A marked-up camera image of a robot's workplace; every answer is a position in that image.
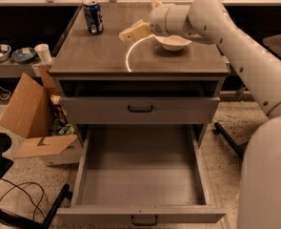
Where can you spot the open grey middle drawer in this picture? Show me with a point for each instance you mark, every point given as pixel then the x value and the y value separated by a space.
pixel 143 175

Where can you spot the brown cardboard box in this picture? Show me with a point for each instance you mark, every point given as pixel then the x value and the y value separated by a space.
pixel 30 115

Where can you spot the black chair left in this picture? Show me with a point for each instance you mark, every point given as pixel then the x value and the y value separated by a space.
pixel 13 220

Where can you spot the white bowl on cabinet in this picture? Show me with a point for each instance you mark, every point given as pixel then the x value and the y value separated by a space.
pixel 173 43

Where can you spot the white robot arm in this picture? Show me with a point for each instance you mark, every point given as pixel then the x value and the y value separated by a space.
pixel 260 187

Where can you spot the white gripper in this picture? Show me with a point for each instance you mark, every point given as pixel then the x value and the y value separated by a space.
pixel 156 19

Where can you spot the black stand base right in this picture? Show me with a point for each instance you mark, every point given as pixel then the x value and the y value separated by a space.
pixel 237 148

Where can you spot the closed grey upper drawer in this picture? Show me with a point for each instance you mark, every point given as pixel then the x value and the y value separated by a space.
pixel 140 110

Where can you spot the grey drawer cabinet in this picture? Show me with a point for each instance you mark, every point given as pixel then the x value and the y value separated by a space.
pixel 104 66

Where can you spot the snack bags in box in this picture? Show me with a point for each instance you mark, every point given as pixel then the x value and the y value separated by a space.
pixel 60 124

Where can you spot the low grey shelf left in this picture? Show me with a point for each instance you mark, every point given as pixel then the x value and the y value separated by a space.
pixel 11 69

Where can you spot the blue patterned bowl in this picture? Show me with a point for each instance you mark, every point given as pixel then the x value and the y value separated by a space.
pixel 24 55

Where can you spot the blue pepsi can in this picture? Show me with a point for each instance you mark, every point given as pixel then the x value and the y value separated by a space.
pixel 93 17

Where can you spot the white paper cup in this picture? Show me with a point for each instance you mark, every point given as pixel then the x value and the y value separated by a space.
pixel 43 52

